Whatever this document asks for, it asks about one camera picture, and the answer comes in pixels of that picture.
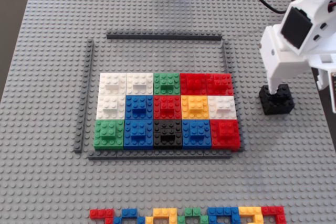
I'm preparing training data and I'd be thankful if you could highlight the yellow flat brick shape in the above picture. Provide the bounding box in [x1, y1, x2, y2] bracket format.
[145, 208, 178, 224]
[238, 206, 264, 224]

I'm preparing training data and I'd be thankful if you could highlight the dark grey lego wall strip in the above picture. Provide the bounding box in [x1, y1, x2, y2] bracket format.
[73, 38, 95, 154]
[221, 39, 245, 153]
[106, 30, 223, 42]
[87, 150, 233, 161]

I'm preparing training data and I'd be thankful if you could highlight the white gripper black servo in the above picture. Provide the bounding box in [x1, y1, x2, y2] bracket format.
[260, 0, 330, 96]

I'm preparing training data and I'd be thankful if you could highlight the yellow lego cube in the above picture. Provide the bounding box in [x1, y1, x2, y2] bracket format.
[181, 94, 210, 120]

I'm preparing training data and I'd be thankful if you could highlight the blue lego cube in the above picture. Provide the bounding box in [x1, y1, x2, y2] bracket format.
[124, 94, 154, 121]
[181, 119, 212, 151]
[123, 119, 154, 151]

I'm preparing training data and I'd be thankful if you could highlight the red lego cube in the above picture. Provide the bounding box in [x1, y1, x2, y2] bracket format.
[180, 72, 208, 96]
[209, 119, 242, 152]
[153, 94, 183, 121]
[206, 72, 235, 97]

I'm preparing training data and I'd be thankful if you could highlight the black lego cube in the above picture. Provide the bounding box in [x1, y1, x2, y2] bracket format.
[152, 119, 183, 150]
[258, 83, 295, 116]

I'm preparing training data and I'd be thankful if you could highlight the grey studded lego baseplate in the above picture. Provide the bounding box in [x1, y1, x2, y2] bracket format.
[0, 0, 336, 224]

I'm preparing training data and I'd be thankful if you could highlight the green lego cube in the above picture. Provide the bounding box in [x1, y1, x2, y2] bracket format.
[93, 119, 125, 151]
[153, 72, 181, 96]

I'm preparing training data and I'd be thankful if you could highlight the blue flat brick shape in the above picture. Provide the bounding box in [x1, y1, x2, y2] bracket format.
[113, 208, 145, 224]
[207, 207, 241, 224]

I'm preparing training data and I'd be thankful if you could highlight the red flat brick shape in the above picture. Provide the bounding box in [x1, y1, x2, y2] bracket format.
[89, 208, 115, 224]
[261, 206, 287, 224]

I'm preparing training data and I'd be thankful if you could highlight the green flat brick shape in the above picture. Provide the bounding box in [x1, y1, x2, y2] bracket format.
[177, 207, 209, 224]

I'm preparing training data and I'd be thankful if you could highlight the white lego cube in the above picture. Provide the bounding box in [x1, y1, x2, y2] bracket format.
[207, 95, 238, 121]
[99, 73, 128, 97]
[96, 94, 127, 121]
[126, 72, 154, 96]

